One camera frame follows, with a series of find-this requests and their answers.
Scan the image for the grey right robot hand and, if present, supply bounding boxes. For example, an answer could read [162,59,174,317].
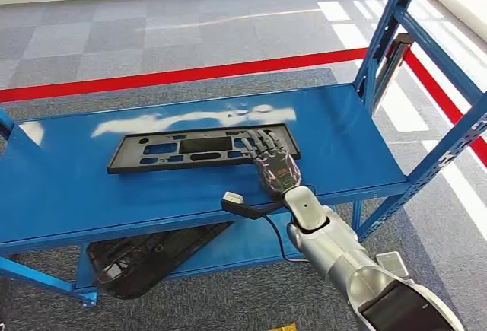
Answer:
[241,129,302,199]

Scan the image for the black plastic frame part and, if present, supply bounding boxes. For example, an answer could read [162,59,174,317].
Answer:
[106,123,301,175]

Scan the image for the black moulded plastic part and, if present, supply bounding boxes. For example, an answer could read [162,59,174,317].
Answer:
[86,221,234,301]

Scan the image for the blue metal shelf rack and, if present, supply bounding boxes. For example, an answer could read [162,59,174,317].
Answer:
[0,0,487,308]

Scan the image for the silver floor socket cover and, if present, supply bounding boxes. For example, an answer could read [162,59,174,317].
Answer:
[375,250,411,280]

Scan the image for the red floor tape line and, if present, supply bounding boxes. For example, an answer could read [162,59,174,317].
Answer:
[0,46,487,168]

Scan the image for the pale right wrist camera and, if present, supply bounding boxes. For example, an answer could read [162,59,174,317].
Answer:
[221,191,286,221]

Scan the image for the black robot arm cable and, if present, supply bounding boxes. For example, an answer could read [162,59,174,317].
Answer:
[263,215,310,264]

